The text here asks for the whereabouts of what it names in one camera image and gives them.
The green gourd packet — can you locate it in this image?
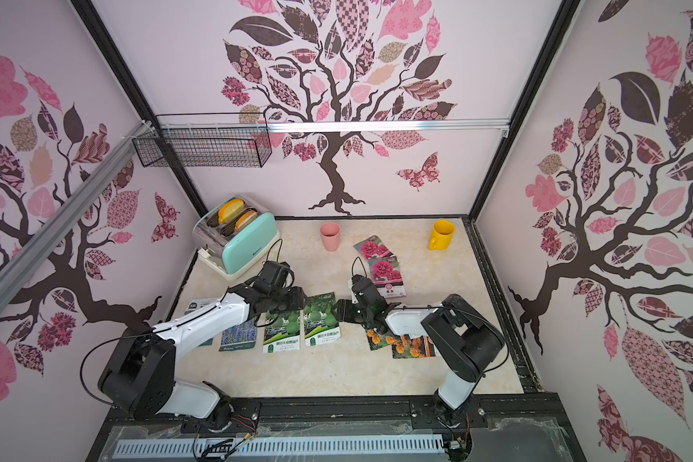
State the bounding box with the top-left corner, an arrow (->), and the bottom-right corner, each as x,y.
303,292 -> 342,347
263,312 -> 301,353

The hollyhock seed packet front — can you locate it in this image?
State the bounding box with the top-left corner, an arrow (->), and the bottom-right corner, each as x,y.
370,255 -> 407,298

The hollyhock seed packet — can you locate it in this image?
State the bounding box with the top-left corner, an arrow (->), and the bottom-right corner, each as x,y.
353,235 -> 393,260
370,255 -> 407,298

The green gourd packet front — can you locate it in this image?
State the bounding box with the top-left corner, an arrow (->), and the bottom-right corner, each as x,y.
263,312 -> 301,353

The lavender seed packet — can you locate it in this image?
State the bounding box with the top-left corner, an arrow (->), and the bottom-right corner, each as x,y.
219,320 -> 258,352
184,298 -> 218,347

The marigold seed packet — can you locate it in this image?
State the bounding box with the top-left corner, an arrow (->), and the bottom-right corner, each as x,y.
387,336 -> 437,359
366,329 -> 400,352

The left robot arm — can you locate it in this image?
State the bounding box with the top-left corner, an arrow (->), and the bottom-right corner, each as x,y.
97,261 -> 306,432

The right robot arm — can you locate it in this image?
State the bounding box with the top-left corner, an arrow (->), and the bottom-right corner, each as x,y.
334,275 -> 506,414

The hollyhock seed packet rear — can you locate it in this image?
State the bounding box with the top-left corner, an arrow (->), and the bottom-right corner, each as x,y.
353,235 -> 393,260

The mint green toaster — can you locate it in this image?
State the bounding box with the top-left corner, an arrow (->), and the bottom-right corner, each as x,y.
192,194 -> 280,281

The pink cup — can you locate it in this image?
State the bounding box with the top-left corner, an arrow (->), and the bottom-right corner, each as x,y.
320,223 -> 341,252

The yellow mug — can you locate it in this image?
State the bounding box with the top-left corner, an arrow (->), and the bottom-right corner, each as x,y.
429,219 -> 455,251

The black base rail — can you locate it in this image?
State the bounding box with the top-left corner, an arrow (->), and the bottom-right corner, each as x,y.
91,393 -> 573,435

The black wire basket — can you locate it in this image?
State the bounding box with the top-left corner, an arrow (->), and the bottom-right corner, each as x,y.
133,110 -> 273,169

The aluminium rail rear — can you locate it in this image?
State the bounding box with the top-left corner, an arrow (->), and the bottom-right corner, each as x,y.
162,119 -> 510,134

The aluminium rail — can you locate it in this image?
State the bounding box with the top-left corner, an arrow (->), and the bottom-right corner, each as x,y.
0,121 -> 153,313
162,119 -> 510,134

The white slotted cable duct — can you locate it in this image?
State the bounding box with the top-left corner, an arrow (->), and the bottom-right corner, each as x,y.
110,434 -> 445,461

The aluminium rail left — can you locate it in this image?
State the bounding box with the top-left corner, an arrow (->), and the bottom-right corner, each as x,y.
0,121 -> 153,313

